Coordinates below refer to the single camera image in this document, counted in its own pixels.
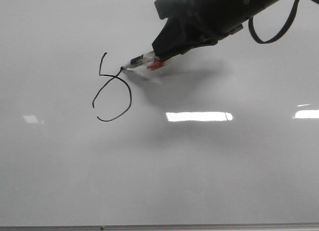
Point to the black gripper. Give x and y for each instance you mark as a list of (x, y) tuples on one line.
[(216, 18)]

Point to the black white whiteboard marker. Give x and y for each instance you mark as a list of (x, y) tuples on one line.
[(149, 60)]

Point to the white whiteboard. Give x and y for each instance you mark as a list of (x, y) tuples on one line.
[(223, 134)]

